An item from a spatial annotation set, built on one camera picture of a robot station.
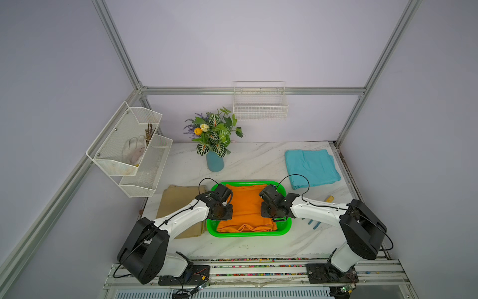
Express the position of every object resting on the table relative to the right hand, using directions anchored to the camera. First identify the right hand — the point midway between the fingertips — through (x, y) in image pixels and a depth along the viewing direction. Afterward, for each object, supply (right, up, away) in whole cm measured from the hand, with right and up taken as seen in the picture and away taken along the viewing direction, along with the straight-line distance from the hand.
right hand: (266, 212), depth 90 cm
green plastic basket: (+8, +12, +1) cm, 15 cm away
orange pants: (-10, 0, +1) cm, 10 cm away
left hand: (-20, -1, -3) cm, 20 cm away
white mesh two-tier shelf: (-59, +30, -13) cm, 67 cm away
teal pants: (+28, +21, +18) cm, 40 cm away
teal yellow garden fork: (+34, +6, +6) cm, 35 cm away
